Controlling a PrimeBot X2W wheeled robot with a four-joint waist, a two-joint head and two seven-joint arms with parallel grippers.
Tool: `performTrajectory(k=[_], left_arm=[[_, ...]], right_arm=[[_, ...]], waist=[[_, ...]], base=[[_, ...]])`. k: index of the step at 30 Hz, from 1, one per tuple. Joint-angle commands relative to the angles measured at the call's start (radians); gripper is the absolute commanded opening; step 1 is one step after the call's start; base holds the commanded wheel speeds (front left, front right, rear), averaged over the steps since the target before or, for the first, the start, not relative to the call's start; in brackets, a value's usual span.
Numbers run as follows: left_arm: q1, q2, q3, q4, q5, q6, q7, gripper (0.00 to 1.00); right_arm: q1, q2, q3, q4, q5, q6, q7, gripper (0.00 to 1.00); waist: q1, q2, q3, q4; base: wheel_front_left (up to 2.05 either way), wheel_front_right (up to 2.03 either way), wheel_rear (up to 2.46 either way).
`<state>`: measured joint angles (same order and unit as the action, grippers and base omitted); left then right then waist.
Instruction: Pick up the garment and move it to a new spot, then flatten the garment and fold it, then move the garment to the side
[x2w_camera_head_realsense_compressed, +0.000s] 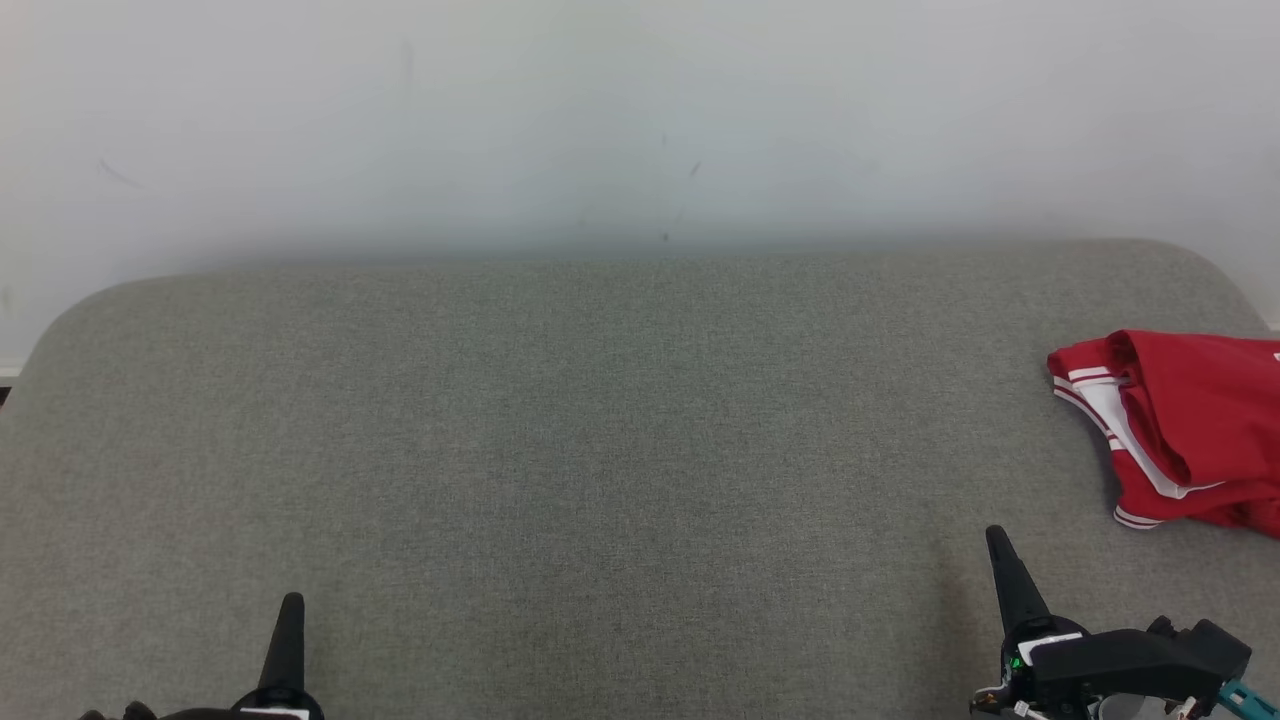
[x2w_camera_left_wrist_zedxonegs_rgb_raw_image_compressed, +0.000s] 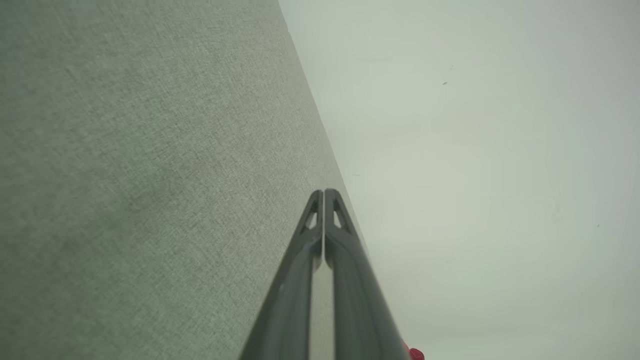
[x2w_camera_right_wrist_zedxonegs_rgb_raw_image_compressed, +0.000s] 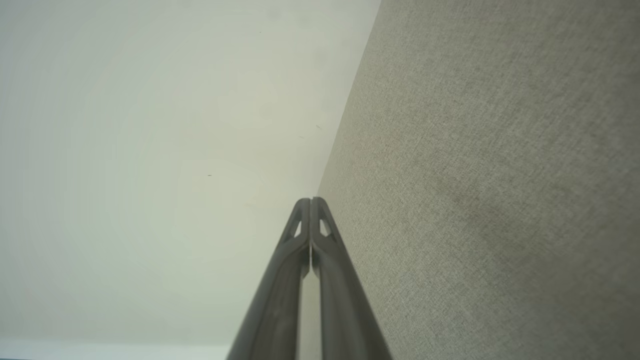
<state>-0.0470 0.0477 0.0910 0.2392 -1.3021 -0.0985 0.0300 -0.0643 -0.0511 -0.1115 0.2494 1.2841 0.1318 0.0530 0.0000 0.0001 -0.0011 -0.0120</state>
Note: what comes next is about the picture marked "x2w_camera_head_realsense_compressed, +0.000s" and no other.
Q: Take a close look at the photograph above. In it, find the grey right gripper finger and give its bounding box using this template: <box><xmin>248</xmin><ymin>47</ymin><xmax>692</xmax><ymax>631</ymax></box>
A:
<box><xmin>985</xmin><ymin>525</ymin><xmax>1053</xmax><ymax>635</ymax></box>

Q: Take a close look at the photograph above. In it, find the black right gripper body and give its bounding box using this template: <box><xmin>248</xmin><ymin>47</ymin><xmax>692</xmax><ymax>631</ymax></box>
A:
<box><xmin>970</xmin><ymin>617</ymin><xmax>1217</xmax><ymax>720</ymax></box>

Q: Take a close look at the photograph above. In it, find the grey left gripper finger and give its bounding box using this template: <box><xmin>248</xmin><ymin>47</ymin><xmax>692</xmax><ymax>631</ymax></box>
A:
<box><xmin>258</xmin><ymin>592</ymin><xmax>307</xmax><ymax>693</ymax></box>

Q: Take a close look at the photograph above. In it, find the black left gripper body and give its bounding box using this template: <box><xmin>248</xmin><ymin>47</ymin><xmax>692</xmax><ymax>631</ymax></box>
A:
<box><xmin>160</xmin><ymin>688</ymin><xmax>327</xmax><ymax>720</ymax></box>

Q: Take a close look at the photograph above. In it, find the red jersey with white sleeves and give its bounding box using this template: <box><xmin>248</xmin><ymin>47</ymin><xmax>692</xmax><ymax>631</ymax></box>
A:
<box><xmin>1047</xmin><ymin>330</ymin><xmax>1280</xmax><ymax>541</ymax></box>

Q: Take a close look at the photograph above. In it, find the grey fabric sofa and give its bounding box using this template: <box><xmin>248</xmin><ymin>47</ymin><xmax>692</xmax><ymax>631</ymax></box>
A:
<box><xmin>0</xmin><ymin>238</ymin><xmax>1280</xmax><ymax>720</ymax></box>

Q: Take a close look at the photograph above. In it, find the teal right camera connector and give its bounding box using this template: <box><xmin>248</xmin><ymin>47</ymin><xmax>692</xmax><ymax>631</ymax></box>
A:
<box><xmin>1218</xmin><ymin>678</ymin><xmax>1280</xmax><ymax>720</ymax></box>

